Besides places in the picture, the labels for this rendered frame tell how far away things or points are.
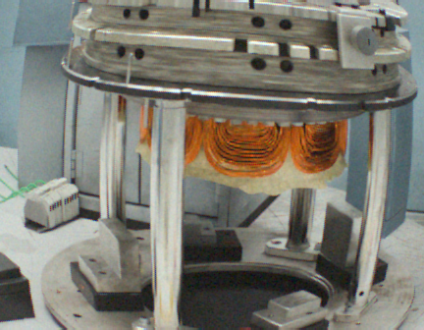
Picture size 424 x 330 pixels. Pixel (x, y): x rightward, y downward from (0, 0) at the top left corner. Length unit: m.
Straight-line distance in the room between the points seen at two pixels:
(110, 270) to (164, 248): 0.11
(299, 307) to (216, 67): 0.22
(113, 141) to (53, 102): 0.27
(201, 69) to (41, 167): 0.52
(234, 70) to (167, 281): 0.17
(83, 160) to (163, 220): 0.40
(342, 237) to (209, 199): 0.22
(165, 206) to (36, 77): 0.47
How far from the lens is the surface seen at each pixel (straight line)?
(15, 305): 0.97
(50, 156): 1.32
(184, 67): 0.84
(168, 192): 0.87
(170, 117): 0.86
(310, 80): 0.84
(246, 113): 0.87
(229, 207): 1.21
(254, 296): 1.09
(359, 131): 1.24
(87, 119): 1.25
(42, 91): 1.31
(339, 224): 1.06
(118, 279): 0.97
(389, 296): 1.03
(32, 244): 1.19
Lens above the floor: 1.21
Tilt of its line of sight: 17 degrees down
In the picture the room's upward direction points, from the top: 3 degrees clockwise
